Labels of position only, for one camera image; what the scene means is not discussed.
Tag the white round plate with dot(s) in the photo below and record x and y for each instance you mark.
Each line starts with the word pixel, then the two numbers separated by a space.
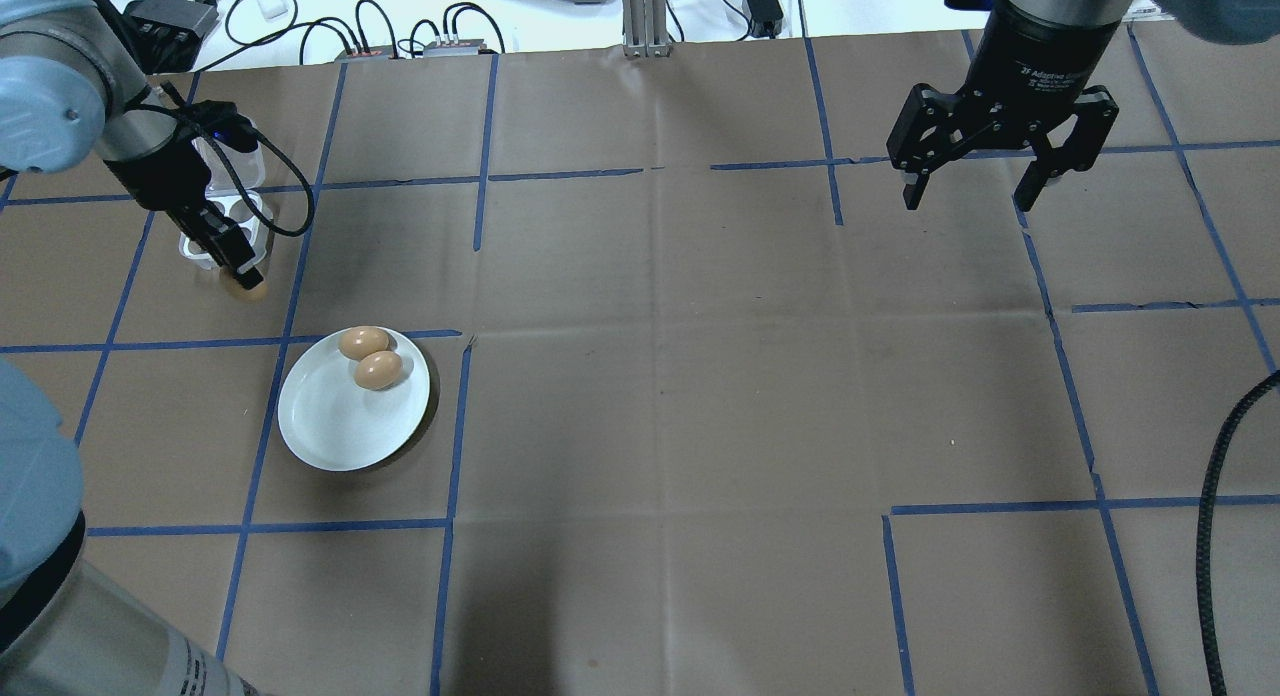
pixel 340 426

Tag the clear plastic egg carton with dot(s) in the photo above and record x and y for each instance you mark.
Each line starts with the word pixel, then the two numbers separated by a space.
pixel 240 176

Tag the brown egg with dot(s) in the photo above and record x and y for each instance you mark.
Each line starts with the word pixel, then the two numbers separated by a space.
pixel 363 342
pixel 378 370
pixel 238 292

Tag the white side desk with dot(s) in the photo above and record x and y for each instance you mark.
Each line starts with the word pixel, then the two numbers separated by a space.
pixel 570 26

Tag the black power adapter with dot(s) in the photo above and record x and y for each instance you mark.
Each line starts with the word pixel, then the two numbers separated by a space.
pixel 764 8

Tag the aluminium profile post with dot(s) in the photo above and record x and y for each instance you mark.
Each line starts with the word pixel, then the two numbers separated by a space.
pixel 645 26

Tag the dark grey connector box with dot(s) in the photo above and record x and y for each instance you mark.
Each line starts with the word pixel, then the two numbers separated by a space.
pixel 170 18

